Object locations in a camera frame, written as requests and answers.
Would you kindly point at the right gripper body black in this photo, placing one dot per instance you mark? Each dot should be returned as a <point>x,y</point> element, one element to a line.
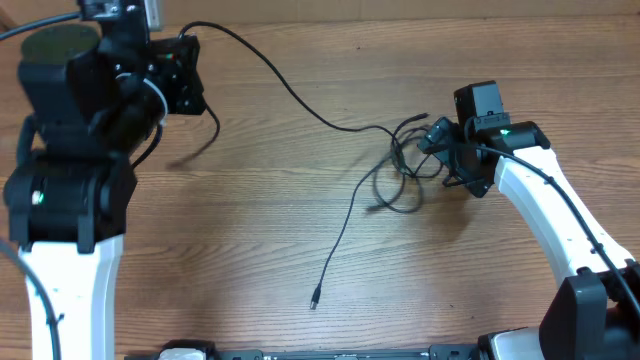
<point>455,157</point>

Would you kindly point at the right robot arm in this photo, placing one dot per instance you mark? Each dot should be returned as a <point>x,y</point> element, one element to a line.
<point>595,311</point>

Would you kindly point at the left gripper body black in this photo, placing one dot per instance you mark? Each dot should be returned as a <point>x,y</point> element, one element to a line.
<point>173,82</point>

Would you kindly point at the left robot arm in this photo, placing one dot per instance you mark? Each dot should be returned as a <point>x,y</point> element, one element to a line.
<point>99,86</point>

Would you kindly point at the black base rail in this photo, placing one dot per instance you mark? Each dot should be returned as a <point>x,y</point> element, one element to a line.
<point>196,349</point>

